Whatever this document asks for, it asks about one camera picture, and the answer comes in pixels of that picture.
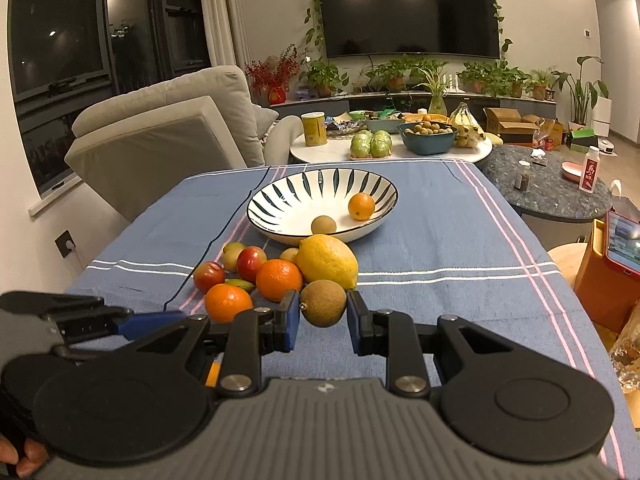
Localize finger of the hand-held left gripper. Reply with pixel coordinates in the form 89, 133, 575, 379
60, 305, 187, 348

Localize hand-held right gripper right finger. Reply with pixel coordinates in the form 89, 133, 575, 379
346, 290, 521, 401

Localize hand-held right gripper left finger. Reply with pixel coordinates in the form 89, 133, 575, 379
131, 290, 301, 396

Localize orange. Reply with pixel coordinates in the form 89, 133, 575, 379
256, 259, 304, 303
348, 193, 376, 221
204, 283, 254, 324

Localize large yellow lemon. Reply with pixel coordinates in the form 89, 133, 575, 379
296, 234, 359, 291

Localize red apple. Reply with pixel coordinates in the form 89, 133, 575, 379
236, 246, 268, 282
193, 261, 226, 294

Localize striped white ceramic bowl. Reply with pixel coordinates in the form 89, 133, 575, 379
246, 169, 399, 247

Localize tray of green fruits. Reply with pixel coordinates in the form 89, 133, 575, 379
349, 130, 393, 160

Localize person's left hand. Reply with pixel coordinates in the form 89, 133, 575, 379
0, 435, 52, 480

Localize blue striped tablecloth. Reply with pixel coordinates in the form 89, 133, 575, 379
65, 157, 636, 480

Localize white round coffee table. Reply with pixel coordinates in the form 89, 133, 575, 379
290, 132, 493, 165

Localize yellow canister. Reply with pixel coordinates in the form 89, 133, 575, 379
301, 111, 328, 147

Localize beige sofa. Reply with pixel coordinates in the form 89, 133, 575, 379
65, 65, 306, 223

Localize blue bowl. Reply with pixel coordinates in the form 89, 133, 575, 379
397, 121, 458, 156

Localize grey pillow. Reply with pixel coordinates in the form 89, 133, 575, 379
252, 105, 280, 136

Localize teal tray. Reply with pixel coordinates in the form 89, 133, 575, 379
365, 117, 407, 134

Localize pile of longans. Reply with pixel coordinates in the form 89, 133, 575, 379
404, 121, 453, 137

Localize television console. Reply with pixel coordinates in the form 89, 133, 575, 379
270, 91, 558, 121

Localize round wooden stool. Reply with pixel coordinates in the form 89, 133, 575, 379
547, 242, 593, 281

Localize banana bunch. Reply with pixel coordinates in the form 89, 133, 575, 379
448, 102, 487, 148

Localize dark marble round table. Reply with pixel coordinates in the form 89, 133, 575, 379
475, 145, 613, 221

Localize glass vase with plant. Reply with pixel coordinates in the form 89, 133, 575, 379
415, 62, 451, 116

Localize potted green plant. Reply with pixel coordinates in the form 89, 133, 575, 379
457, 60, 531, 98
530, 67, 556, 101
367, 57, 426, 93
300, 60, 348, 98

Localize orange box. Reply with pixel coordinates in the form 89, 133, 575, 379
574, 219, 640, 333

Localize large cardboard box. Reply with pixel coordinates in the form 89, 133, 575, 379
482, 107, 543, 147

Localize red berry branches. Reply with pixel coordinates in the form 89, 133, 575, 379
244, 45, 301, 106

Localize clear plastic bag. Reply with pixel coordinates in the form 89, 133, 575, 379
607, 300, 640, 431

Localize small cardboard box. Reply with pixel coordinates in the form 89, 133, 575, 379
537, 117, 566, 151

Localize smartphone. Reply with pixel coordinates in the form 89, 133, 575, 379
604, 211, 640, 278

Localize white bottle red label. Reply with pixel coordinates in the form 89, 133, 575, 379
579, 146, 601, 193

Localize green box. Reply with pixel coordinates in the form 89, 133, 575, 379
567, 130, 598, 153

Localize dark window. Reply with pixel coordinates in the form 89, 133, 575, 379
7, 0, 211, 196

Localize hanging green vine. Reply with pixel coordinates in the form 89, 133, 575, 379
492, 0, 513, 61
302, 0, 331, 61

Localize white curtain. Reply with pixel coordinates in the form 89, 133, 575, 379
197, 0, 251, 73

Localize white air purifier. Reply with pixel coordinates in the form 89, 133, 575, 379
592, 97, 613, 137

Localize tall leafy floor plant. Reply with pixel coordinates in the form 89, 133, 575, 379
552, 56, 610, 128

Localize wall outlet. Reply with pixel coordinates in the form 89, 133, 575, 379
55, 230, 77, 260

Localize wall television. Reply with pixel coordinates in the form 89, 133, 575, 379
316, 0, 502, 60

